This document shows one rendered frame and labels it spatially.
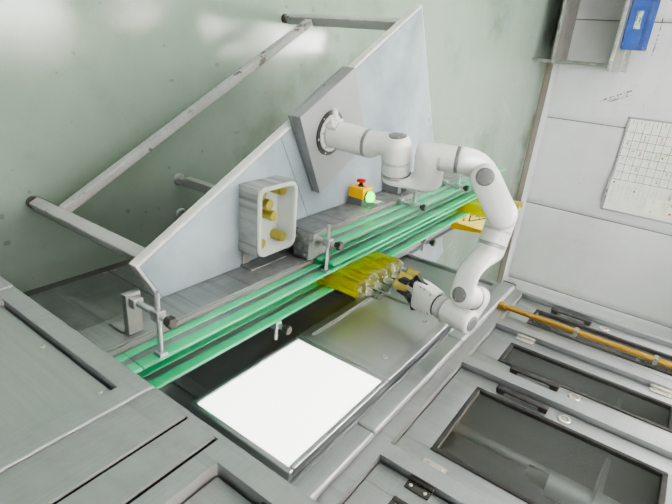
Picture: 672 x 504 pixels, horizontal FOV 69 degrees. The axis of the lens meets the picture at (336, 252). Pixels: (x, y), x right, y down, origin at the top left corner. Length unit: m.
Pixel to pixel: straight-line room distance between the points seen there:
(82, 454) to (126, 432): 0.06
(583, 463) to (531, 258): 6.45
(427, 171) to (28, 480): 1.24
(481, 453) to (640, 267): 6.35
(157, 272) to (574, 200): 6.57
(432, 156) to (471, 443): 0.82
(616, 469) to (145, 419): 1.14
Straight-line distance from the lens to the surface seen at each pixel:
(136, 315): 1.28
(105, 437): 0.78
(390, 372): 1.47
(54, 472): 0.76
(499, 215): 1.44
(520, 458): 1.40
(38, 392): 0.91
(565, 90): 7.34
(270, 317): 1.51
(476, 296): 1.49
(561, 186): 7.45
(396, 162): 1.57
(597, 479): 1.45
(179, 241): 1.42
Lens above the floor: 1.81
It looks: 31 degrees down
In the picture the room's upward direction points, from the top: 110 degrees clockwise
